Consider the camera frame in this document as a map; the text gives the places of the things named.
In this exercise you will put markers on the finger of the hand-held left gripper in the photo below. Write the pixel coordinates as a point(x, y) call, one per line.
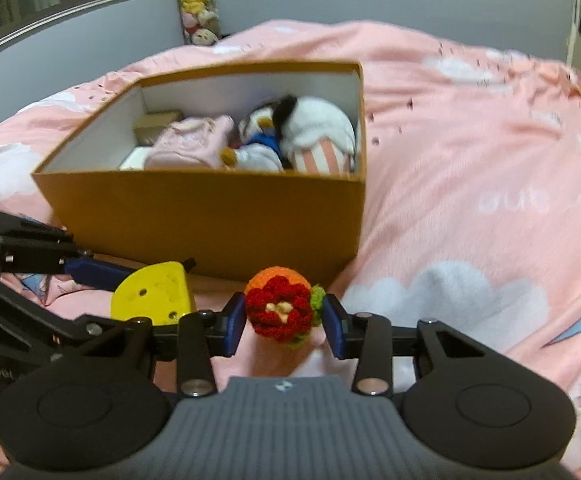
point(45, 320)
point(95, 271)

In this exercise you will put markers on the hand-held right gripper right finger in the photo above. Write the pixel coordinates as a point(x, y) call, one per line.
point(335, 327)

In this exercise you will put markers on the small brown cardboard box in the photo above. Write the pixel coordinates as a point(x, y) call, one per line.
point(153, 127)

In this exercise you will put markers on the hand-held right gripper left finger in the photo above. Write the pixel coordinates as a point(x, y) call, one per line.
point(234, 327)

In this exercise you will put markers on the pink printed blanket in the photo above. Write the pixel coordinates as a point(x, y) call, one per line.
point(470, 160)

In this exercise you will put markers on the orange cardboard box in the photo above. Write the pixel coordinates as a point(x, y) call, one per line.
point(195, 220)

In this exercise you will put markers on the hanging column of plush toys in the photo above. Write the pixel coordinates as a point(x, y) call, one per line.
point(195, 0)

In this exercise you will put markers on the orange crochet toy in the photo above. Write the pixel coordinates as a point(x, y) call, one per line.
point(280, 310)

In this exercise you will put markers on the white pink-striped plush toy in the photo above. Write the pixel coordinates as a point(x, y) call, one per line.
point(320, 120)

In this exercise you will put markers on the yellow cheese toy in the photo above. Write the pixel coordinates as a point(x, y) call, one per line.
point(155, 295)

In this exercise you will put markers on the pink pouch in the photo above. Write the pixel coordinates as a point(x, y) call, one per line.
point(190, 142)

